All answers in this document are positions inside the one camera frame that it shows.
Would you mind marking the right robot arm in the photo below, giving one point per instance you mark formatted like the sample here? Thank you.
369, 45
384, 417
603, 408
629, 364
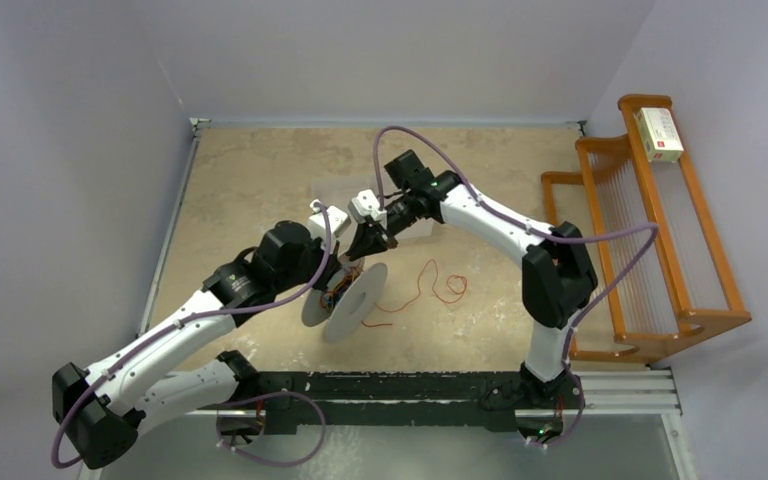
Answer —
557, 274

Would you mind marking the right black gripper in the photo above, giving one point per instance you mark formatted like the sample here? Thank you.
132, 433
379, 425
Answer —
372, 239

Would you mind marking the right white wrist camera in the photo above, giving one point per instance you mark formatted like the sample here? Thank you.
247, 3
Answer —
365, 207

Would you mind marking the white box red label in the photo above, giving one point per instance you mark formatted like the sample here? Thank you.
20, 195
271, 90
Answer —
659, 134

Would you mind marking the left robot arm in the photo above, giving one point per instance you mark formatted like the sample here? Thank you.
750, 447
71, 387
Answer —
104, 408

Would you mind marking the orange wooden rack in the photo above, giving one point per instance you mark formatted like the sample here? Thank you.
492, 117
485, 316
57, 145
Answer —
676, 288

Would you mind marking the grey plastic cable spool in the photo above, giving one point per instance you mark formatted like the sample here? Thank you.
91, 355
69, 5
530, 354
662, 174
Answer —
350, 296

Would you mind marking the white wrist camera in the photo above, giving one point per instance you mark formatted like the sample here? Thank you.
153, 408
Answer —
327, 222
365, 207

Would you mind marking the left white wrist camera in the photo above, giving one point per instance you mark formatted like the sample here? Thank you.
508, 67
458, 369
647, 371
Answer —
327, 222

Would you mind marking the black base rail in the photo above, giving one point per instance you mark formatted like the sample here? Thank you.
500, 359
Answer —
497, 401

